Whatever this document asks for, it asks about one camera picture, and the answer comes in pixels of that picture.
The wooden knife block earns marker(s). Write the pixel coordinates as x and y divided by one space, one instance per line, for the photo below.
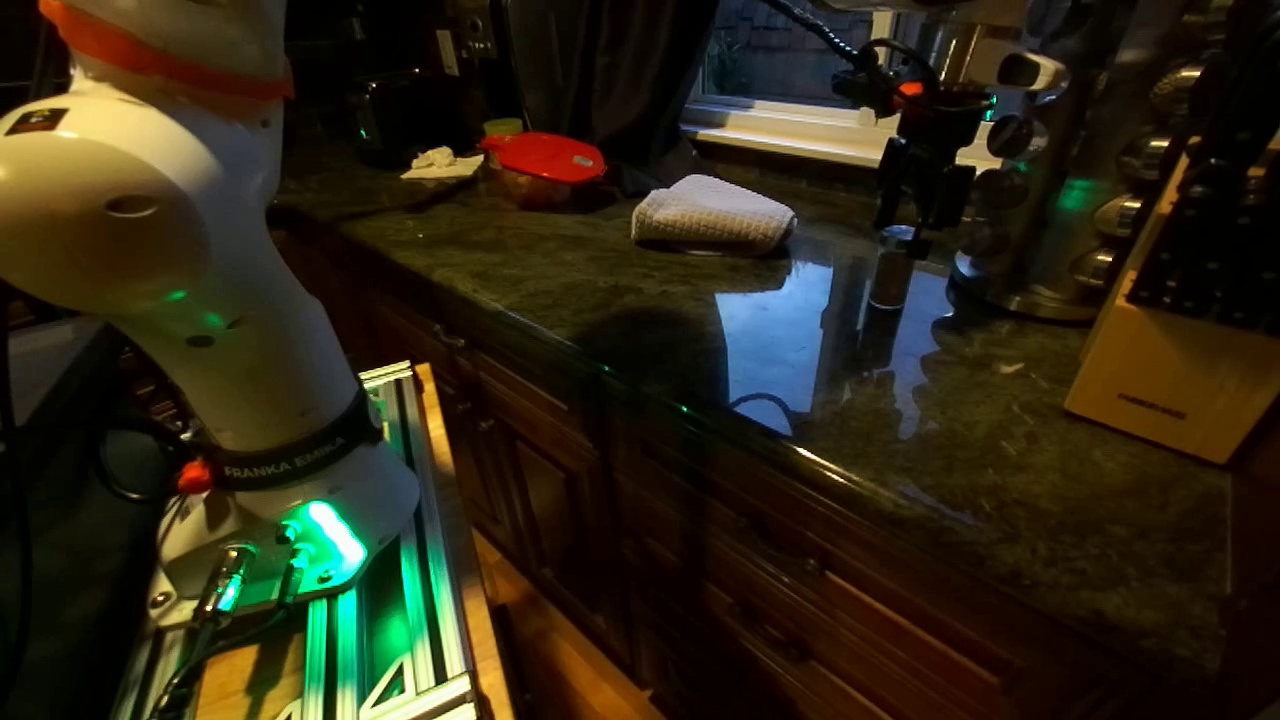
1175 373

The dark curtain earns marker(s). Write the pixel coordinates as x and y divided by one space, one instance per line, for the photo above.
602 66

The white crumpled cloth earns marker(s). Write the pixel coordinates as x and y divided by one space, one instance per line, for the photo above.
442 166

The grey folded towel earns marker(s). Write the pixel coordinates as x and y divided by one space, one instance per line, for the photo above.
712 215

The red plastic lid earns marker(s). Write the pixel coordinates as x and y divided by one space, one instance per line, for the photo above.
547 156

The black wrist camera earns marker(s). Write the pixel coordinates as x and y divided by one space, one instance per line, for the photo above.
872 81

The dark wooden base cabinet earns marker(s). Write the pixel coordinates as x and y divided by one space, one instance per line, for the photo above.
667 532

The dark kitchen appliance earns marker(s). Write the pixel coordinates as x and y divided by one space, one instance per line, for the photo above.
414 81

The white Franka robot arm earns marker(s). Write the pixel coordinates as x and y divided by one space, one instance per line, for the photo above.
160 241

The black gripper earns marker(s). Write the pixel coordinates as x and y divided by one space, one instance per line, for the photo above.
940 135

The clear glass bowl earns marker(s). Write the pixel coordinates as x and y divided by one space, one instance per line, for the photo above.
541 194

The steel revolving spice rack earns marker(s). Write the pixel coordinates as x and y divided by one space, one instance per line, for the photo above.
1065 202

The red knob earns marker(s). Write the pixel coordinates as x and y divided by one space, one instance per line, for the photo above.
195 479

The steel capped spice bottle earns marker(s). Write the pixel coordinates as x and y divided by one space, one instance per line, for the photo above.
1117 219
1097 266
1146 156

